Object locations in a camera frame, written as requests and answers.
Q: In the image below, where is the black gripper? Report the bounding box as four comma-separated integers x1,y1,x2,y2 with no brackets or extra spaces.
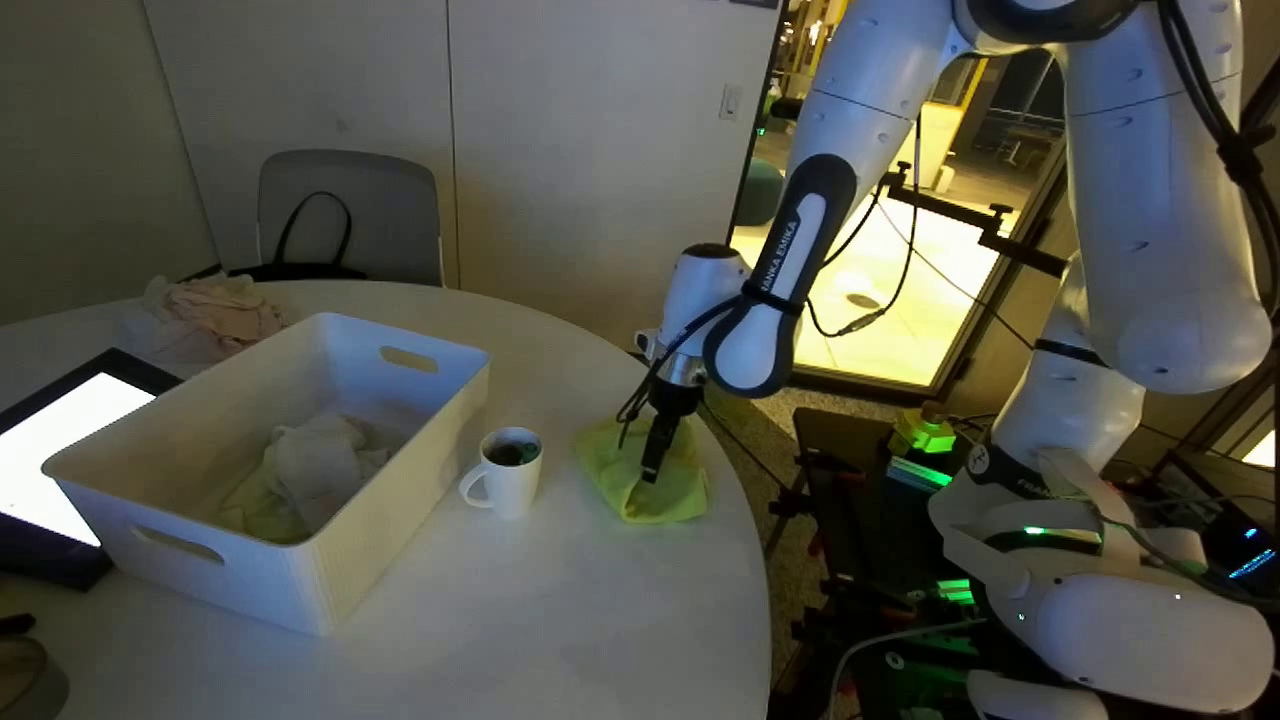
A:
633,381,703,490

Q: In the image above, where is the bright yellow towel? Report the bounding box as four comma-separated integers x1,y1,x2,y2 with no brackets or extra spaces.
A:
574,413,712,527

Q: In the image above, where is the white beige towel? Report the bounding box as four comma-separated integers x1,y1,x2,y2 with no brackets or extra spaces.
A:
257,408,406,533

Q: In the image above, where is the pale yellow-green towel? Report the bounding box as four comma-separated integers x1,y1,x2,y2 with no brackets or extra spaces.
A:
211,457,311,544

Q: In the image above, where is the white ceramic mug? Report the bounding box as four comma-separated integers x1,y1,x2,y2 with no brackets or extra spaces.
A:
456,422,550,521

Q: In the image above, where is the white plastic storage box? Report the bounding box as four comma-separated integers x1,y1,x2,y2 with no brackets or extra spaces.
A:
39,308,495,641

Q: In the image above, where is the grey office chair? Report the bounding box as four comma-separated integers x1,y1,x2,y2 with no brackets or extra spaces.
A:
248,146,450,288

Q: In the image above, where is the pink crumpled cloth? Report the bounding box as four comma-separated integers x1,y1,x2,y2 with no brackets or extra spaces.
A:
141,269,288,359

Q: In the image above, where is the black tablet lit screen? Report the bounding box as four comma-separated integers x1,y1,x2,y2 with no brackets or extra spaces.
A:
0,342,184,595

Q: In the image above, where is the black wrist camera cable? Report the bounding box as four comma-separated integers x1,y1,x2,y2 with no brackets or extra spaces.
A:
614,293,753,451

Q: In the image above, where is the black camera stand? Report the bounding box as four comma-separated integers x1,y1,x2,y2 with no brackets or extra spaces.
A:
878,161,1073,280

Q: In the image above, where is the black bag with handle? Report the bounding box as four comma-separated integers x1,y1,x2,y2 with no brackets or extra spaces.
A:
198,188,368,285

